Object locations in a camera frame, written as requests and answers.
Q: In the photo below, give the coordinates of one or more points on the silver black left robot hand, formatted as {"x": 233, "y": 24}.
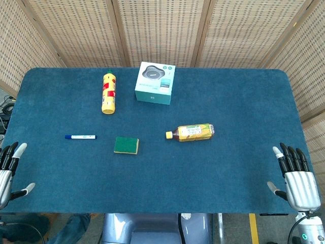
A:
{"x": 5, "y": 178}

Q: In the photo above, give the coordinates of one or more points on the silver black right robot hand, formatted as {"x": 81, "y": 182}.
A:
{"x": 300, "y": 188}

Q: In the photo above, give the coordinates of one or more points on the blue white marker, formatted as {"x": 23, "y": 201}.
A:
{"x": 81, "y": 137}

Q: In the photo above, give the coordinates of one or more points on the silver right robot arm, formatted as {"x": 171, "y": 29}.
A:
{"x": 313, "y": 228}

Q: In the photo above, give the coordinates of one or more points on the green yellow scrub sponge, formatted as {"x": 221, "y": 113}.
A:
{"x": 125, "y": 145}

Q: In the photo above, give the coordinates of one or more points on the blue denim trouser leg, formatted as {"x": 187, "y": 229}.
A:
{"x": 71, "y": 227}

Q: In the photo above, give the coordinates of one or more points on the metal table leg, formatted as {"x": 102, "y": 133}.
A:
{"x": 220, "y": 227}

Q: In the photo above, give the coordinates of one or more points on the woven rattan screen panel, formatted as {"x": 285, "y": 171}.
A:
{"x": 308, "y": 76}
{"x": 17, "y": 50}
{"x": 76, "y": 30}
{"x": 248, "y": 33}
{"x": 162, "y": 28}

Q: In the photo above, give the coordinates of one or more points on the tea bottle yellow label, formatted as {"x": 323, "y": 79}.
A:
{"x": 193, "y": 132}

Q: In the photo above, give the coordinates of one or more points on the blue felt table mat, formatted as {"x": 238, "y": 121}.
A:
{"x": 177, "y": 175}

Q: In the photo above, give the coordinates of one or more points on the yellow squeeze bottle red label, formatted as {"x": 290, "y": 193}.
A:
{"x": 108, "y": 94}

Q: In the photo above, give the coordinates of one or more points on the grey blue robot torso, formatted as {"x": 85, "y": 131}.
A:
{"x": 152, "y": 228}

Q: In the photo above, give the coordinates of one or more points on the teal white speaker box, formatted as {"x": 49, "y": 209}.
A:
{"x": 153, "y": 86}

